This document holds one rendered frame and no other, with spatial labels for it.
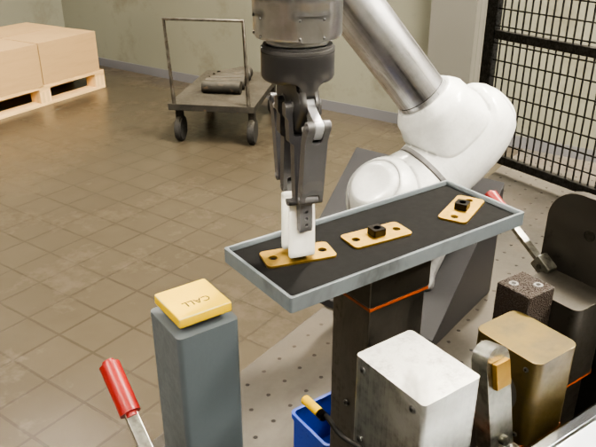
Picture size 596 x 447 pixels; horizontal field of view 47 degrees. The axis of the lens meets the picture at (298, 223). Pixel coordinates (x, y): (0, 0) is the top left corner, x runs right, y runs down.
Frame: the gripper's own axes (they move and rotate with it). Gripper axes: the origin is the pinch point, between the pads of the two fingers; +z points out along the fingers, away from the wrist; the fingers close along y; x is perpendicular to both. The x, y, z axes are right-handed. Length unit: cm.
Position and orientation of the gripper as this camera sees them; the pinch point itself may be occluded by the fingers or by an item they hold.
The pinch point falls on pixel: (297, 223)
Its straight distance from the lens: 77.6
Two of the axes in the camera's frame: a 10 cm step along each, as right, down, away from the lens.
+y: 3.3, 4.0, -8.5
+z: 0.0, 9.0, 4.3
